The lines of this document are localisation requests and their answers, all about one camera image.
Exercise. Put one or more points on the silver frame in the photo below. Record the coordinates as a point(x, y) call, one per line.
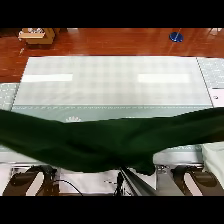
point(141, 185)

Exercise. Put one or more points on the cardboard box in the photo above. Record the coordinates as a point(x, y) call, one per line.
point(37, 36)

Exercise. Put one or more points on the white garment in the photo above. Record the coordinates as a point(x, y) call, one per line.
point(215, 163)

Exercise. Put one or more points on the dark green shirt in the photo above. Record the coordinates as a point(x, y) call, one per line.
point(110, 143)

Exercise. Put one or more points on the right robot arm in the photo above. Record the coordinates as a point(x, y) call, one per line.
point(200, 181)

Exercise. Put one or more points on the blue round disc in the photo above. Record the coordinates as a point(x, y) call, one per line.
point(176, 36)

